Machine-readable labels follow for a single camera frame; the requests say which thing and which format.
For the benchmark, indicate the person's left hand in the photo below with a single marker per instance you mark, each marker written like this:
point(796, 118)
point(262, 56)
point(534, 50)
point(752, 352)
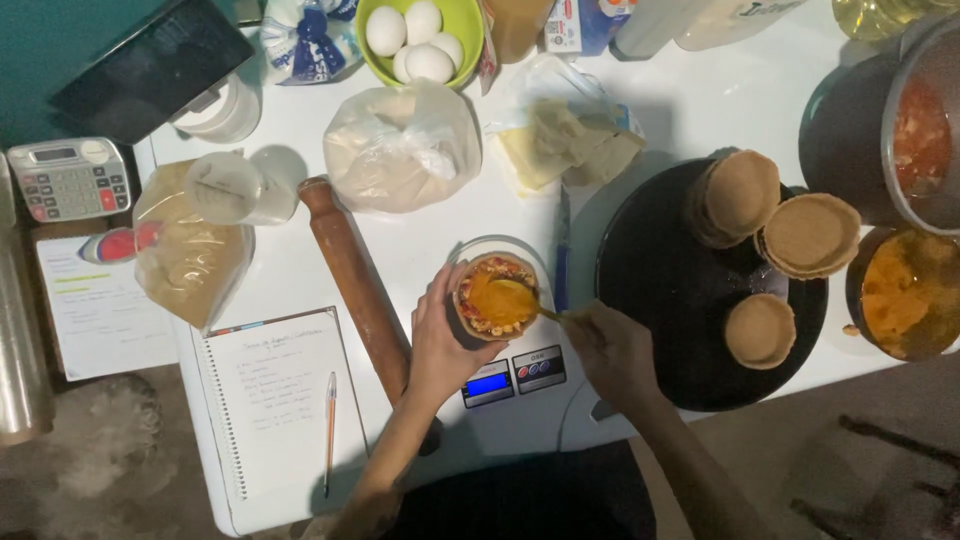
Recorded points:
point(442, 341)

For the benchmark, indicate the person's right hand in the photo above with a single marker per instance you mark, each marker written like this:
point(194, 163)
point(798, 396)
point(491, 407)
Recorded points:
point(611, 352)

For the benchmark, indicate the person's right fingers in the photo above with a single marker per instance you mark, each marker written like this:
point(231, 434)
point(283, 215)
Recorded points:
point(585, 319)

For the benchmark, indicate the spoon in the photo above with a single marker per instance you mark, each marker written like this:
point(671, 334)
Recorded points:
point(525, 300)

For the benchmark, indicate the white kitchen scale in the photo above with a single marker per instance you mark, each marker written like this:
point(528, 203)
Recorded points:
point(510, 352)

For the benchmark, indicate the black round tray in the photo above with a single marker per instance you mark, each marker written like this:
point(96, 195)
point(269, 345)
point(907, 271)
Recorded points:
point(705, 300)

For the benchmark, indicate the small empty tart shell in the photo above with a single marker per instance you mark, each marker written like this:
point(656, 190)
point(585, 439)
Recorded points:
point(760, 331)

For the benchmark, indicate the plastic bag with dough scraps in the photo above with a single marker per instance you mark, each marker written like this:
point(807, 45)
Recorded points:
point(566, 135)

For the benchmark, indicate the person's dark clothing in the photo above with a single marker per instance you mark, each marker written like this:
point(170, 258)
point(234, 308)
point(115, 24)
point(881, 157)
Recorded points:
point(525, 495)

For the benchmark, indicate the stack of empty tart shells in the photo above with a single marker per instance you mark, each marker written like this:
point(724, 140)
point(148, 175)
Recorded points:
point(731, 196)

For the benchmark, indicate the wooden rolling pin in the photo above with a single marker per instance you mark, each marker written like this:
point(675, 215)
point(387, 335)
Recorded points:
point(356, 289)

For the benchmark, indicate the clear bag of dough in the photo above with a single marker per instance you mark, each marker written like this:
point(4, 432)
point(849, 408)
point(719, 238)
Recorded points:
point(401, 146)

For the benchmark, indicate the orange pen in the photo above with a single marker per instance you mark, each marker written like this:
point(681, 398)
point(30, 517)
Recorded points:
point(330, 431)

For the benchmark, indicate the blue and white carton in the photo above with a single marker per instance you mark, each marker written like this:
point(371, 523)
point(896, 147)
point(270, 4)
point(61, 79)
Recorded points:
point(589, 22)

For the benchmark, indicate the white egg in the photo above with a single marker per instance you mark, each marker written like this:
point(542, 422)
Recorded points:
point(423, 21)
point(450, 46)
point(400, 65)
point(385, 31)
point(429, 64)

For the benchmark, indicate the brown paste packet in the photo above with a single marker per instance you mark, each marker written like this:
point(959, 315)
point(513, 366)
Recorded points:
point(517, 26)

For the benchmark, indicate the dark pot lid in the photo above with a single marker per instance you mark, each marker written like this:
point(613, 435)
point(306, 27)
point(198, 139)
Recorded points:
point(844, 142)

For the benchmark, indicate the spiral notebook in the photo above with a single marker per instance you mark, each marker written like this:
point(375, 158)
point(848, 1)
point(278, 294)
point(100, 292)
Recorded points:
point(281, 409)

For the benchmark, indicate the white bottle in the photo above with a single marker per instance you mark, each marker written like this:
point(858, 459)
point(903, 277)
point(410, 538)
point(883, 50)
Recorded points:
point(697, 22)

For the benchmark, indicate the green bowl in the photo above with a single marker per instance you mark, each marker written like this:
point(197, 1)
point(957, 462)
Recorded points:
point(465, 22)

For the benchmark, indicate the bowl of orange sauce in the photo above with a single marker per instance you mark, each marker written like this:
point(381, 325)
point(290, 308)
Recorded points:
point(907, 292)

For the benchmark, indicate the white plastic cup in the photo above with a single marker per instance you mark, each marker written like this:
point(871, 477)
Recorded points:
point(240, 187)

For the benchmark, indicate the metal pot with red filling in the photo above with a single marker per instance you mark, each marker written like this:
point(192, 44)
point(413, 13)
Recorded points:
point(922, 135)

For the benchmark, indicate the blue and white bag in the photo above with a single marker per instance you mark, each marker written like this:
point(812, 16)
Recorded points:
point(307, 41)

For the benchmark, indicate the bag of brown flour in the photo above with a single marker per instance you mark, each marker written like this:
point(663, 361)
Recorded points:
point(187, 262)

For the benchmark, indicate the white jar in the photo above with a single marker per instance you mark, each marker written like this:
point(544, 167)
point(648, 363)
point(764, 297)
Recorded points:
point(221, 112)

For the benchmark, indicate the bottle of oil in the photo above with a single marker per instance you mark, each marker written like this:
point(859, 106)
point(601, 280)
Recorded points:
point(889, 15)

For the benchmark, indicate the printed paper sheet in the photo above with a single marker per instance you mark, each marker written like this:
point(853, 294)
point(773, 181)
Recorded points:
point(101, 315)

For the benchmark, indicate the black tablet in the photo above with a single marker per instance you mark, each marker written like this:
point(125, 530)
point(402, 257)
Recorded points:
point(150, 71)

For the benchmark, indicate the grey calculator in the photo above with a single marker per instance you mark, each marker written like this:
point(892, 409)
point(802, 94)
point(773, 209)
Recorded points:
point(70, 180)

